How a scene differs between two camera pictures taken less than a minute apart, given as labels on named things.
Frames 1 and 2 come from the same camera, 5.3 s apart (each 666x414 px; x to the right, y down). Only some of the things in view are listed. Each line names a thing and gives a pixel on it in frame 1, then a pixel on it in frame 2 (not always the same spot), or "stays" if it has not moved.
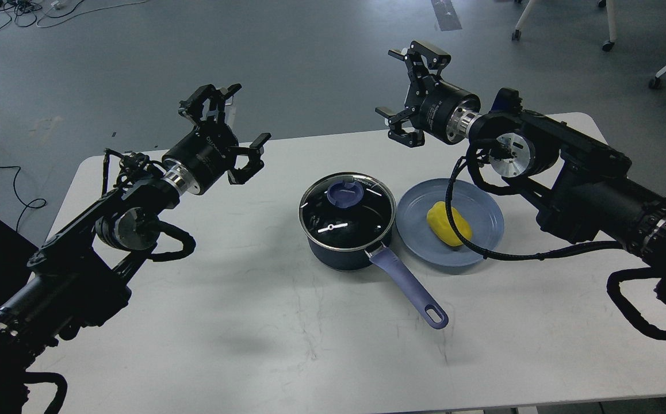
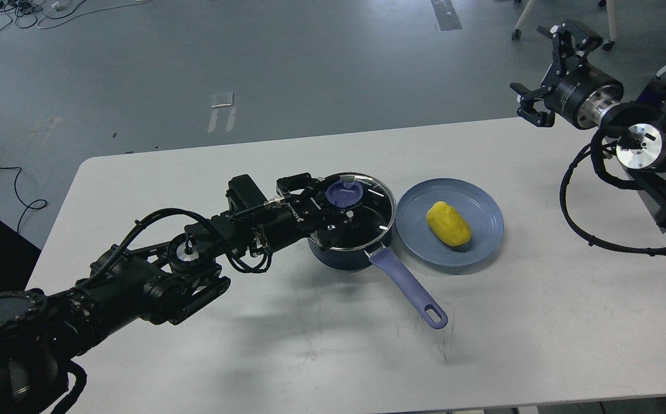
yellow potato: [439, 223] stays
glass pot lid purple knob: [345, 194] stays
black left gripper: [210, 152] to [295, 216]
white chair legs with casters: [607, 45] stays
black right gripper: [441, 109] to [582, 94]
